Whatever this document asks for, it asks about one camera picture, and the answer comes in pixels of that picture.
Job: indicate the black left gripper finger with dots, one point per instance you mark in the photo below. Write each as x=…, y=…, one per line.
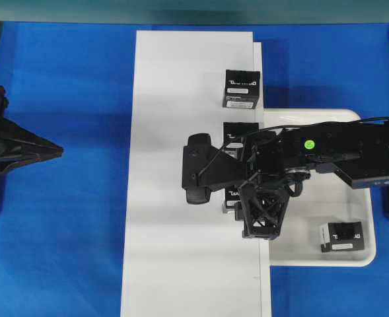
x=19, y=147

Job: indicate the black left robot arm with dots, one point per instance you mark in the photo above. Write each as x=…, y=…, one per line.
x=20, y=147

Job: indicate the black Dynamixel box in tray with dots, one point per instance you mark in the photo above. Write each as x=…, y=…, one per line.
x=336, y=237

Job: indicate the white plastic tray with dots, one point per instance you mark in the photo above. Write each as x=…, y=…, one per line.
x=324, y=199

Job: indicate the white base board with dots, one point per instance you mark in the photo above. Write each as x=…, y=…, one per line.
x=183, y=255

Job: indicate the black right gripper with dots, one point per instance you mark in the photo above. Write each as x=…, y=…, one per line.
x=275, y=169

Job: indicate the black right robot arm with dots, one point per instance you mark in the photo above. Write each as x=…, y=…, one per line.
x=357, y=152

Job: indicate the blue table cloth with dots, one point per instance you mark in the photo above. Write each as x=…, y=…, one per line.
x=62, y=221

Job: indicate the black dynamixel box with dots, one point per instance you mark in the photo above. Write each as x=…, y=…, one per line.
x=231, y=130
x=231, y=199
x=336, y=237
x=242, y=89

